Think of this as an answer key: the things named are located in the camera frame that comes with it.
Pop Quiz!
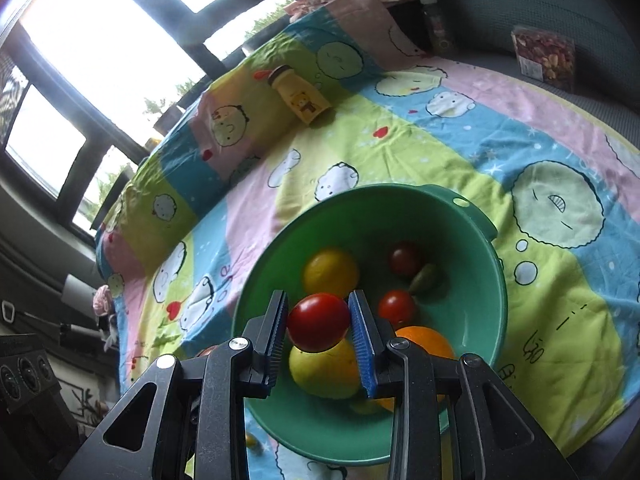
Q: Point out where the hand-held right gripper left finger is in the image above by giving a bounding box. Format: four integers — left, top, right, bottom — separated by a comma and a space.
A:
62, 289, 291, 480

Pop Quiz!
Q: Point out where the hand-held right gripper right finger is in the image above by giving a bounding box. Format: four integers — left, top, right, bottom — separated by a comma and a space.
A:
347, 289, 581, 480

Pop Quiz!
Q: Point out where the yellow-green lemon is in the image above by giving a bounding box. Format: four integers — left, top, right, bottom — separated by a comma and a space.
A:
288, 337, 362, 401

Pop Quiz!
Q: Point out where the red cherry tomato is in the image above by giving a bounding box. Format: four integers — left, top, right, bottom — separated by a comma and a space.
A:
377, 290, 418, 328
286, 293, 352, 353
390, 242, 425, 278

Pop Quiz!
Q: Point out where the orange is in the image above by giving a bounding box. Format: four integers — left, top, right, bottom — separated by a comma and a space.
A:
377, 325, 458, 413

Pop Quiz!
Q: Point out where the yellow lemon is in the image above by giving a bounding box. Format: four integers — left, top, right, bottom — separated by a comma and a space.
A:
303, 248, 361, 299

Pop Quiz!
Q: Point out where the green plastic bowl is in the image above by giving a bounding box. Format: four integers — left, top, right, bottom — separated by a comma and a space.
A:
231, 183, 509, 467

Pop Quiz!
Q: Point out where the white patterned cloth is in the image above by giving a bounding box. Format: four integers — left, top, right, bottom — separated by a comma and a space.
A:
97, 315, 121, 356

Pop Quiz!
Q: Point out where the printed cartoon blanket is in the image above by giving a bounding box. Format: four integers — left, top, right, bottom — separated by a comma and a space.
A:
92, 0, 640, 480

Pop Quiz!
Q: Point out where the yellow bear-print bottle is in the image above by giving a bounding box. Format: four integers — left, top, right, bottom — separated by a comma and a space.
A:
267, 65, 331, 126

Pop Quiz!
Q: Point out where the black-framed window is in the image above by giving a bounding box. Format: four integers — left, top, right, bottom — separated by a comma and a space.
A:
0, 0, 321, 241

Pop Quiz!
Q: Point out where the dark glass bottle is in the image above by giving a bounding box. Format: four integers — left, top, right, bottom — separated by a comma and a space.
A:
419, 0, 456, 56

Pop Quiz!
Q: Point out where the clear box of nuts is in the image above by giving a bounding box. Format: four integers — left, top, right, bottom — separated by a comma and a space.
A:
510, 25, 576, 93

